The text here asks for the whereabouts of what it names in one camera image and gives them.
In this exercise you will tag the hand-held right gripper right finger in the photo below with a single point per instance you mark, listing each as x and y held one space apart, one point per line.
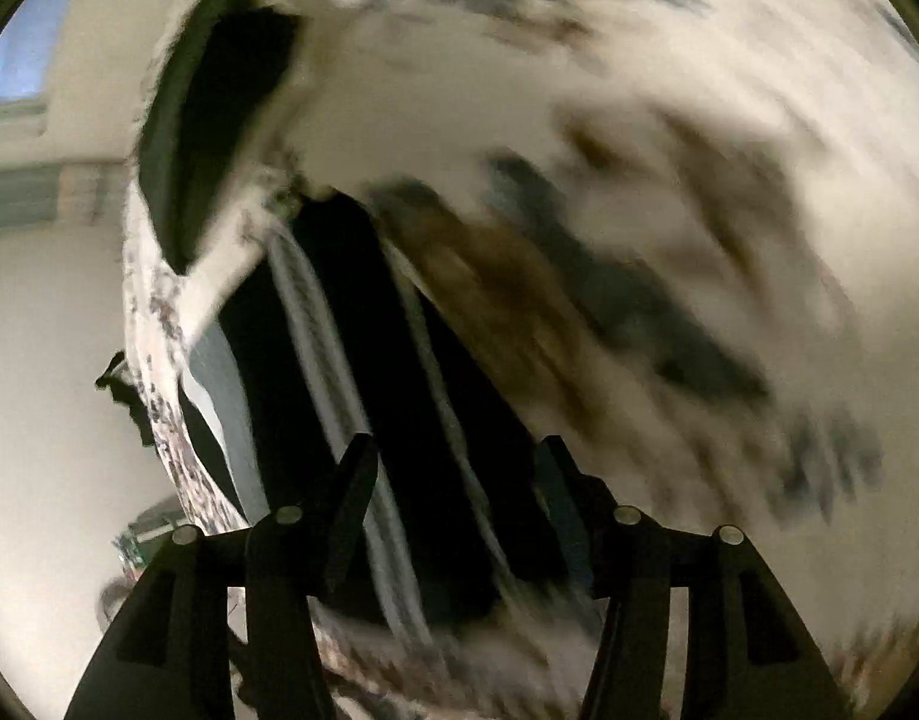
558 491

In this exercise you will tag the floral blanket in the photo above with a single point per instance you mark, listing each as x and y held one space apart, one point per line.
654 90

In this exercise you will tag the black hanging clothing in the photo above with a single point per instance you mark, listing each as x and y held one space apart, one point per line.
114 379

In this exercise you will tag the green striped curtain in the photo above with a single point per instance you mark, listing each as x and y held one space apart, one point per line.
24 195

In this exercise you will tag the striped knit sweater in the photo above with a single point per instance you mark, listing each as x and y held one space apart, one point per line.
459 465

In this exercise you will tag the green and white box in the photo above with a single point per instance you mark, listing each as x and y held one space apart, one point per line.
136 540

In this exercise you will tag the window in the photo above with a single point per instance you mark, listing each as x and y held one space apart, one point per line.
31 52

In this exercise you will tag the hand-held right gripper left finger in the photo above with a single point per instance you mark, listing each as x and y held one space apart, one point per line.
350 491

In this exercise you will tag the folded dark garment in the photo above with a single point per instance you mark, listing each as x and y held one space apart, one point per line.
211 127

